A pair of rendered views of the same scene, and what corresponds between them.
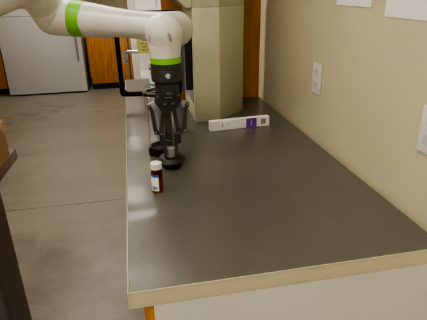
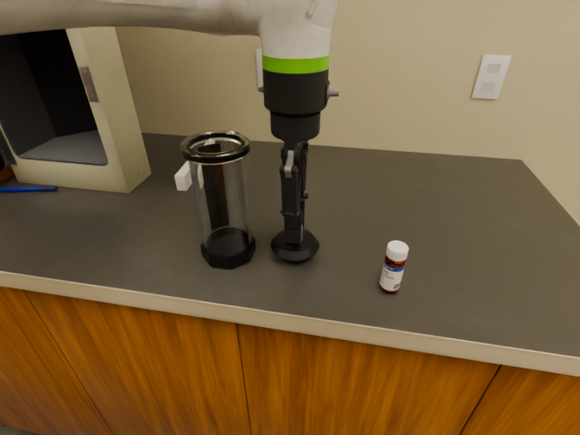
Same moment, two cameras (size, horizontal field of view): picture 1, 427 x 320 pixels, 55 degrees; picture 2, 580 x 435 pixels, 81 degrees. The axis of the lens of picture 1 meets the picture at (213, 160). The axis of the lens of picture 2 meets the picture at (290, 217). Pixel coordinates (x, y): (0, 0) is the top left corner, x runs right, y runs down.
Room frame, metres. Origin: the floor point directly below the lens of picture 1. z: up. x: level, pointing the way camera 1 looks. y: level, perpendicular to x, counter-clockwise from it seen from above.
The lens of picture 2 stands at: (1.05, 0.61, 1.37)
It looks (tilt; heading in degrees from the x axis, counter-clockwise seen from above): 34 degrees down; 292
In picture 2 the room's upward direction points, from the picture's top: straight up
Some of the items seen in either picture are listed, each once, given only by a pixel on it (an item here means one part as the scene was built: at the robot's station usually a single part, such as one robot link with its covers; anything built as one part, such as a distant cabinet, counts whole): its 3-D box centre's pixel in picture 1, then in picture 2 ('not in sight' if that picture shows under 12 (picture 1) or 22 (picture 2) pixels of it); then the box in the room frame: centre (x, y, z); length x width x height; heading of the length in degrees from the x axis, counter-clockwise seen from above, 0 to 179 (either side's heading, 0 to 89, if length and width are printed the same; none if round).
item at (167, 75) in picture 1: (166, 72); (298, 89); (1.23, 0.14, 1.25); 0.12 x 0.09 x 0.06; 11
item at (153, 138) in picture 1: (160, 120); (223, 199); (1.35, 0.18, 1.06); 0.11 x 0.11 x 0.21
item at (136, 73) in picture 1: (148, 54); not in sight; (1.99, 0.30, 1.19); 0.30 x 0.01 x 0.40; 94
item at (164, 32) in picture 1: (164, 37); (291, 7); (1.24, 0.14, 1.35); 0.13 x 0.11 x 0.14; 168
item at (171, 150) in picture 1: (171, 156); (294, 240); (1.23, 0.14, 0.97); 0.09 x 0.09 x 0.07
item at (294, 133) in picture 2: (168, 96); (295, 138); (1.23, 0.14, 1.17); 0.08 x 0.07 x 0.09; 101
